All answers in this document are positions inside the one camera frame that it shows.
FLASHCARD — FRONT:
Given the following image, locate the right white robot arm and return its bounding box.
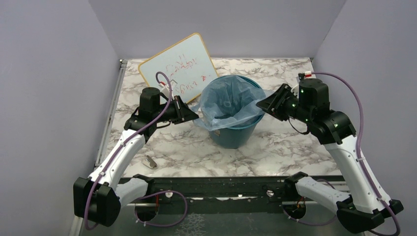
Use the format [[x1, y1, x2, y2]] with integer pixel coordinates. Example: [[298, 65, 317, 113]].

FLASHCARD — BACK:
[[257, 78, 404, 234]]

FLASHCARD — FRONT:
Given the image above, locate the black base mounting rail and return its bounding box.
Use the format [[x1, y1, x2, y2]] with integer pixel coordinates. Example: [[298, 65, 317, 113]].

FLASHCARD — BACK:
[[115, 176, 349, 216]]

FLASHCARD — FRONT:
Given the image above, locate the aluminium table frame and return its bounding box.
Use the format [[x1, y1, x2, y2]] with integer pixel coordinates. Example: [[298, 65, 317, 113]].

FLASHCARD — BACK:
[[68, 59, 128, 236]]

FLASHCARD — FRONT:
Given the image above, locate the blue plastic trash bag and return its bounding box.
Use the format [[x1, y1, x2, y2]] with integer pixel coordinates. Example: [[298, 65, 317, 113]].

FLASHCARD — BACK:
[[191, 75, 273, 131]]

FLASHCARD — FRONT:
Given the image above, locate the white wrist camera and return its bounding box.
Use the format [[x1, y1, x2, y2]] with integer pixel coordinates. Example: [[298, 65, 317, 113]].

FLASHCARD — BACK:
[[291, 71, 312, 97], [158, 80, 177, 99]]

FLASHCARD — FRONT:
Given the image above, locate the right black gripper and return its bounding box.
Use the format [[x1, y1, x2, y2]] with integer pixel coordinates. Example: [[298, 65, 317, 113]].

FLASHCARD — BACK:
[[256, 83, 313, 124]]

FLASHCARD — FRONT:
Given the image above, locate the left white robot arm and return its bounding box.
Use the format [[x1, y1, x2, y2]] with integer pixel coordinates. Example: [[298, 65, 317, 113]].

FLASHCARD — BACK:
[[73, 87, 199, 227]]

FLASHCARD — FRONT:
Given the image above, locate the teal plastic trash bin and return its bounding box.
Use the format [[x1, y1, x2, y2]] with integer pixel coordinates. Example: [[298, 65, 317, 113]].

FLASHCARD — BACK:
[[200, 75, 266, 150]]

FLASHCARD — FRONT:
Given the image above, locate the small grey eraser block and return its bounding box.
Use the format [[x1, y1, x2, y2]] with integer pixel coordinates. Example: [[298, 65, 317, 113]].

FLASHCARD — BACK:
[[143, 155, 157, 169]]

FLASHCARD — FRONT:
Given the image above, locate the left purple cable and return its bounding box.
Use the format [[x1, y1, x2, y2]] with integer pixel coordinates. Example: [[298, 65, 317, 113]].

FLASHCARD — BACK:
[[83, 71, 173, 231]]

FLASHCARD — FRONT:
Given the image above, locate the yellow framed whiteboard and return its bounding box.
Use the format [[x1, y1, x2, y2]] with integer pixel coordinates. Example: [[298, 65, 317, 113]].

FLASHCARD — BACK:
[[138, 33, 219, 103]]

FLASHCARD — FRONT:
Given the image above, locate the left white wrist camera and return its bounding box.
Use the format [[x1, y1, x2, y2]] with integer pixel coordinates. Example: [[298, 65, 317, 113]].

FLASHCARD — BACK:
[[158, 80, 177, 99]]

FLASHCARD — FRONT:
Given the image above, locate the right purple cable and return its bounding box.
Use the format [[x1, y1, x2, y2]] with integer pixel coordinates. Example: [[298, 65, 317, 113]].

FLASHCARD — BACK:
[[309, 71, 401, 236]]

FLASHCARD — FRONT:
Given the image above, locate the purple cable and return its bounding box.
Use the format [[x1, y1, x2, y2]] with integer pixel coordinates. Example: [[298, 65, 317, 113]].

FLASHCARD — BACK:
[[83, 71, 173, 231], [309, 71, 401, 236]]

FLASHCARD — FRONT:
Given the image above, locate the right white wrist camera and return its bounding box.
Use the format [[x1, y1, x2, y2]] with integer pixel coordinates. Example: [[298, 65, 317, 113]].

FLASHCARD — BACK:
[[291, 71, 312, 97]]

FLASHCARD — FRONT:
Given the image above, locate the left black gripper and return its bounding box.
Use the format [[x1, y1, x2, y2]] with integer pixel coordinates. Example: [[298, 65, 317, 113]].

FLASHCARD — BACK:
[[153, 95, 200, 124]]

